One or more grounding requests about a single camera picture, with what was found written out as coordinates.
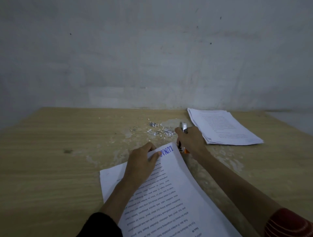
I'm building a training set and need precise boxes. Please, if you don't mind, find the person's left hand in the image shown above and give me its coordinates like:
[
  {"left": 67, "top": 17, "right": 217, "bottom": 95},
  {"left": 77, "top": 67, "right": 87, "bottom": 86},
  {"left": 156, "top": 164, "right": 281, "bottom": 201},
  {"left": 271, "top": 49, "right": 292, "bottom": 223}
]
[{"left": 123, "top": 142, "right": 162, "bottom": 183}]

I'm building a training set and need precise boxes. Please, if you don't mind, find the person's right hand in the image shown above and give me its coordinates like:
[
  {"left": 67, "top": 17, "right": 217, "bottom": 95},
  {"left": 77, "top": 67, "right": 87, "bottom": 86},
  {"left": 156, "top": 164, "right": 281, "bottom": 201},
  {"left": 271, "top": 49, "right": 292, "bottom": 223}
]
[{"left": 175, "top": 126, "right": 208, "bottom": 159}]

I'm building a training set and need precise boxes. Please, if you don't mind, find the silver orange stapler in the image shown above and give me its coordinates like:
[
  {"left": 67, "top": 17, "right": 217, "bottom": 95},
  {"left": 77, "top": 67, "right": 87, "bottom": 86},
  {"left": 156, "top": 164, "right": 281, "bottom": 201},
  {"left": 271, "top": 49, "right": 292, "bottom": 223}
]
[{"left": 177, "top": 122, "right": 190, "bottom": 154}]

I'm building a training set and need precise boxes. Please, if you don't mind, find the printed white paper document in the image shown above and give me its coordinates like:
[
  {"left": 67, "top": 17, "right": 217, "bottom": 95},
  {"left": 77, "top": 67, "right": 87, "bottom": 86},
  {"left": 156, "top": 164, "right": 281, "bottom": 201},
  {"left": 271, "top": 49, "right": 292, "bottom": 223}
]
[{"left": 99, "top": 142, "right": 242, "bottom": 237}]

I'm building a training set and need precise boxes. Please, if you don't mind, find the person's right forearm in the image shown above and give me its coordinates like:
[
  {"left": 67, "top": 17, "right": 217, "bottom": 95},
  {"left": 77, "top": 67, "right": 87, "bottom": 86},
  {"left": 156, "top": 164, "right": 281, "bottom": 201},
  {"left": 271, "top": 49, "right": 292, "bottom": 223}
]
[{"left": 195, "top": 149, "right": 282, "bottom": 237}]

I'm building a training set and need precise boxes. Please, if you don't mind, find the person's left forearm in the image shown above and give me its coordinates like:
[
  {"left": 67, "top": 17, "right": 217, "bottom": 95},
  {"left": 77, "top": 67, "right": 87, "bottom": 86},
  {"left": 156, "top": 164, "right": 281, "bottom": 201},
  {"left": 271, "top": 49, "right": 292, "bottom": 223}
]
[{"left": 99, "top": 177, "right": 145, "bottom": 225}]

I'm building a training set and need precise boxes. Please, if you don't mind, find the pile of removed staples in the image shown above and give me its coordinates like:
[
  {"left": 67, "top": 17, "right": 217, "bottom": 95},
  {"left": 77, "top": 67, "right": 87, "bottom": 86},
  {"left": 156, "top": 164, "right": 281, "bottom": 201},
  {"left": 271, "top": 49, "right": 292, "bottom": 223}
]
[{"left": 130, "top": 118, "right": 177, "bottom": 140}]

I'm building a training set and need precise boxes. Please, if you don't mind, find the stack of printed white papers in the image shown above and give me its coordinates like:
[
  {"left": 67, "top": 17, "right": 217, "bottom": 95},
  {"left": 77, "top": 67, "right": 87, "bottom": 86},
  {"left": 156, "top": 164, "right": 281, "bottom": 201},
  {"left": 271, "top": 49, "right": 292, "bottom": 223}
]
[{"left": 187, "top": 108, "right": 264, "bottom": 146}]

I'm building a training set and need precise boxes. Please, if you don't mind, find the black left sleeve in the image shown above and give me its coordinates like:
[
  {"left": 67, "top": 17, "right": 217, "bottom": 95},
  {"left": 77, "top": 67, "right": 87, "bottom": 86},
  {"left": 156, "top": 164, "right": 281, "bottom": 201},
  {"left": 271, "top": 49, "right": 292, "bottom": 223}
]
[{"left": 76, "top": 212, "right": 123, "bottom": 237}]

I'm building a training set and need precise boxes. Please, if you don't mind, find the red patterned right sleeve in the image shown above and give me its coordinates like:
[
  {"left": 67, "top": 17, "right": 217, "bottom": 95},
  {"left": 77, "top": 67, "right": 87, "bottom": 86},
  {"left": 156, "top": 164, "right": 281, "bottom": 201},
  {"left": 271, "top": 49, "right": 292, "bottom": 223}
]
[{"left": 265, "top": 208, "right": 313, "bottom": 237}]

